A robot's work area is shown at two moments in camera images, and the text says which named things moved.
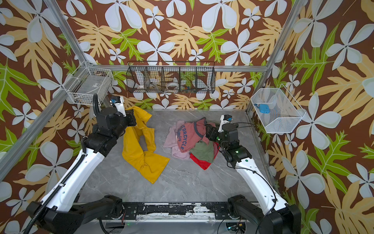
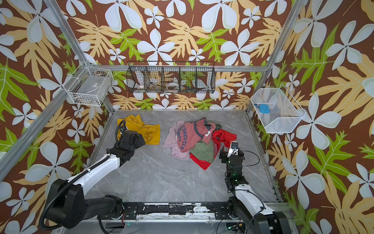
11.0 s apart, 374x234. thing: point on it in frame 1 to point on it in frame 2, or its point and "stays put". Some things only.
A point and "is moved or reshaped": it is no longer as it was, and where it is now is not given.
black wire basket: [170, 76] stays put
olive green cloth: [203, 152] stays put
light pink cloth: [172, 142] stays put
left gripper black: [130, 117] to [139, 143]
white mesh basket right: [285, 113] stays put
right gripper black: [210, 132] to [227, 156]
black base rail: [220, 209] stays put
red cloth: [204, 164] stays put
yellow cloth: [150, 163] is moved or reshaped
